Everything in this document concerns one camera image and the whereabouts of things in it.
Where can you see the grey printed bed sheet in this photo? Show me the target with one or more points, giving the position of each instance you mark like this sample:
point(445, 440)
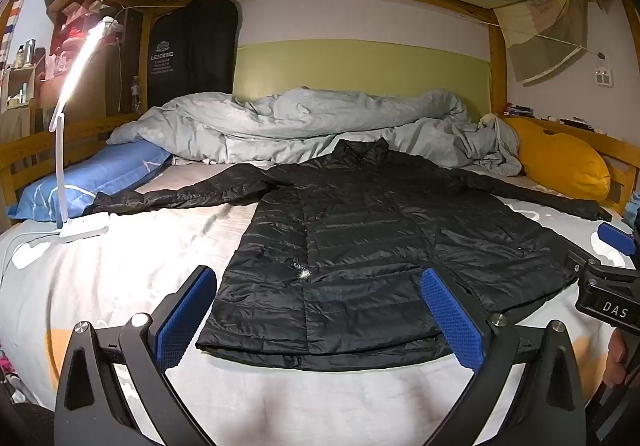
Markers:
point(150, 246)

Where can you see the white power strip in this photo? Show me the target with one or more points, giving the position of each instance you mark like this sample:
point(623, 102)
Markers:
point(603, 77)

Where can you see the stack of small boxes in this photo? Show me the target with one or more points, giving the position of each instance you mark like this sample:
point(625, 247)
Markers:
point(521, 110)

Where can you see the black down jacket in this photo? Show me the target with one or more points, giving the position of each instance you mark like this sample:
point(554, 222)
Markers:
point(360, 251)

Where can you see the white desk lamp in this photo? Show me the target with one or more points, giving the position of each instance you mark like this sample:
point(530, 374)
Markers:
point(85, 228)

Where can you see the person's right hand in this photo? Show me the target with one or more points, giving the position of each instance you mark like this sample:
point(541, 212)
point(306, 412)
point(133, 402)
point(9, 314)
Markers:
point(615, 361)

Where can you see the black garment bag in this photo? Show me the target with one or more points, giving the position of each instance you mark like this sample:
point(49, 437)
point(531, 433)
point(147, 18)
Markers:
point(192, 55)

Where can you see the blue pillow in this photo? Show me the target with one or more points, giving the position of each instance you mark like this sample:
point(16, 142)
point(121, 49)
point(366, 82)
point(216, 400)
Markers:
point(100, 175)

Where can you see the metal thermos bottle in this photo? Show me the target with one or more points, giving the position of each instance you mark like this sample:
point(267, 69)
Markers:
point(30, 53)

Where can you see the black remote control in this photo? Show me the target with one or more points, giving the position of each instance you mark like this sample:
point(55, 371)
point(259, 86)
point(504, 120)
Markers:
point(575, 123)

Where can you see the wooden bed frame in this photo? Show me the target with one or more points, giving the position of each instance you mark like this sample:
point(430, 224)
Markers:
point(500, 70)

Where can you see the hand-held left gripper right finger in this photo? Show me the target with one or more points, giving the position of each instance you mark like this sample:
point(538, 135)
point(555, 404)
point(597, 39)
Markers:
point(450, 316)

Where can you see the light grey duvet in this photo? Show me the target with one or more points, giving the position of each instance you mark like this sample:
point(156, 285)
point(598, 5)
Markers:
point(300, 120)

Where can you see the light blue cloth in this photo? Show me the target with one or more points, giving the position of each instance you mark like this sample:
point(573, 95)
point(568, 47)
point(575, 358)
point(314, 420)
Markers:
point(635, 206)

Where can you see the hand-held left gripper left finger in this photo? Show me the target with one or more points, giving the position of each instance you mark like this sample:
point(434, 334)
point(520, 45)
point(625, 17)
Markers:
point(185, 316)

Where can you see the red white plush toys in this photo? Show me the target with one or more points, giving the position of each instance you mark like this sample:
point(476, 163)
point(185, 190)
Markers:
point(70, 33)

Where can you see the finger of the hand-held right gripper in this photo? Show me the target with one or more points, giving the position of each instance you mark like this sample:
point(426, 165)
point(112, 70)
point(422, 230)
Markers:
point(580, 262)
point(615, 237)

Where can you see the clear plastic bottle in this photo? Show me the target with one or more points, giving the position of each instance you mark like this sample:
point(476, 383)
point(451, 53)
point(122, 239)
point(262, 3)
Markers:
point(135, 93)

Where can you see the checkered hanging curtain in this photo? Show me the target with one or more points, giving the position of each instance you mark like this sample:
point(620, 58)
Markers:
point(540, 50)

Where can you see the yellow plush pillow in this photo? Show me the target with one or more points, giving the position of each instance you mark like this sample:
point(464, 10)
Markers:
point(560, 160)

